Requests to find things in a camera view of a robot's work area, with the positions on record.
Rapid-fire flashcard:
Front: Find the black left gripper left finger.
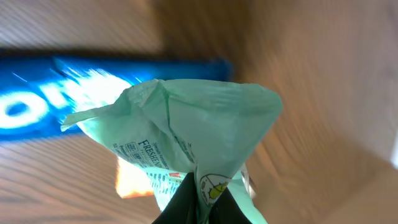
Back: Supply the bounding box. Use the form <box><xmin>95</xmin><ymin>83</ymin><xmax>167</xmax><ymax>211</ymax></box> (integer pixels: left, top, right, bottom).
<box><xmin>152</xmin><ymin>173</ymin><xmax>198</xmax><ymax>224</ymax></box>

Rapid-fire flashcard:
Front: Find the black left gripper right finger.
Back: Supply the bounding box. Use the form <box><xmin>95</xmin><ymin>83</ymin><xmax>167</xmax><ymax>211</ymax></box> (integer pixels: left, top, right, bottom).
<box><xmin>208</xmin><ymin>188</ymin><xmax>251</xmax><ymax>224</ymax></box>

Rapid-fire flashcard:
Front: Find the small orange snack packet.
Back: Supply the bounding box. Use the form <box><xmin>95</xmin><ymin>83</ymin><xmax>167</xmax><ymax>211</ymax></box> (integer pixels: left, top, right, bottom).
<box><xmin>116</xmin><ymin>157</ymin><xmax>154</xmax><ymax>198</ymax></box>

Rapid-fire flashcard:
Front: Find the pale green wet wipes pack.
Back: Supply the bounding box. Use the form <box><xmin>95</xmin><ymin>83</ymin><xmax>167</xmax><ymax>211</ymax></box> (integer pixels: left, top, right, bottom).
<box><xmin>61</xmin><ymin>79</ymin><xmax>282</xmax><ymax>223</ymax></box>

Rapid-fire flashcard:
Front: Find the blue Oreo cookie pack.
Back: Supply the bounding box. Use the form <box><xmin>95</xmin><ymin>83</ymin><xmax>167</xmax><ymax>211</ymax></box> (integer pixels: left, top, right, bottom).
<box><xmin>1</xmin><ymin>56</ymin><xmax>233</xmax><ymax>142</ymax></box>

